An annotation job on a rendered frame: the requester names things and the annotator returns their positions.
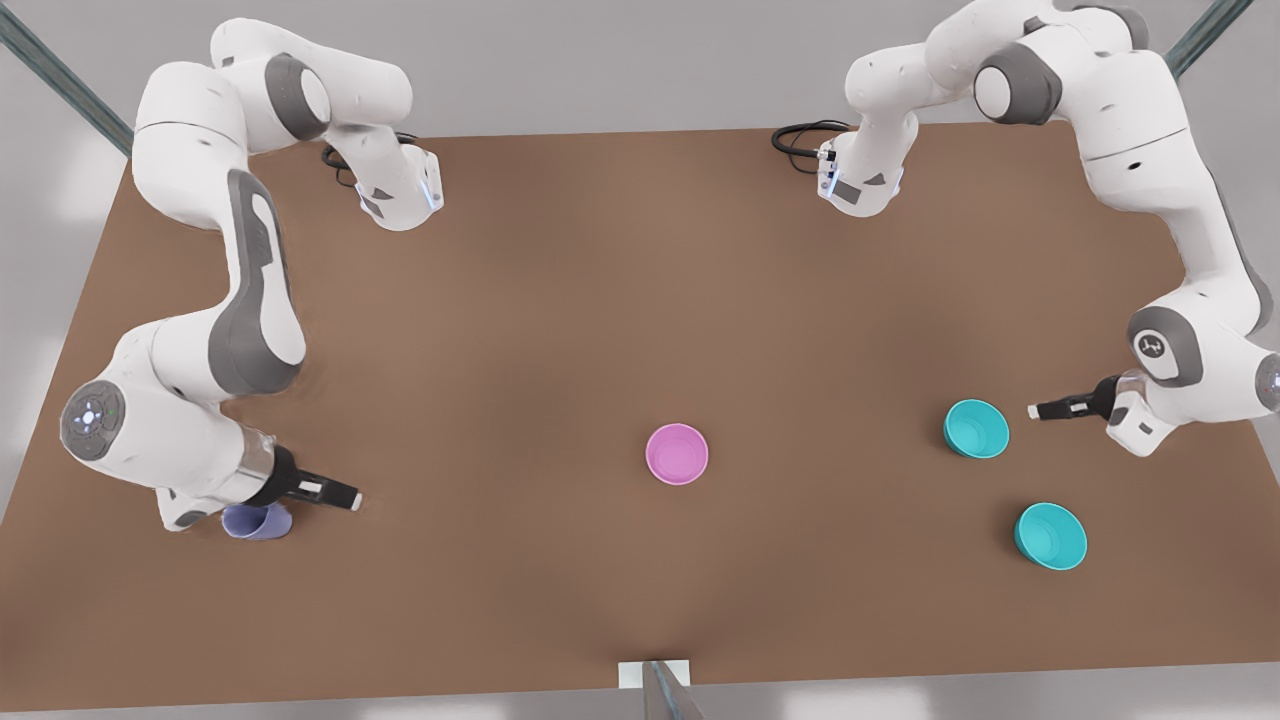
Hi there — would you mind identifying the lavender blue bowl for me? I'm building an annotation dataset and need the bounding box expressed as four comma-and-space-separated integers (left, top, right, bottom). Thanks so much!
221, 502, 294, 542

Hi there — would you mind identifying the teal bowl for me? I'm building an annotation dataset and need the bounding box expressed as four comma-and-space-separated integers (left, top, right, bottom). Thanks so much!
1014, 502, 1089, 572
943, 399, 1011, 460

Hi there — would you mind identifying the pink bowl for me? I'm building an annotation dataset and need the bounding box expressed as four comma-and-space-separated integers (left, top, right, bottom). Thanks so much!
645, 423, 710, 487

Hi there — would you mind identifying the black cable loop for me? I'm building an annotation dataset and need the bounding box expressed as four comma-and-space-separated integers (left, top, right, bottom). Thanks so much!
771, 120, 854, 176
321, 132, 420, 189

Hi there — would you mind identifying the silver frame post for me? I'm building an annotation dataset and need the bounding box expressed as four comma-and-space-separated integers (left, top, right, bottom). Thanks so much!
0, 10, 135, 158
618, 659, 705, 720
1164, 0, 1255, 81

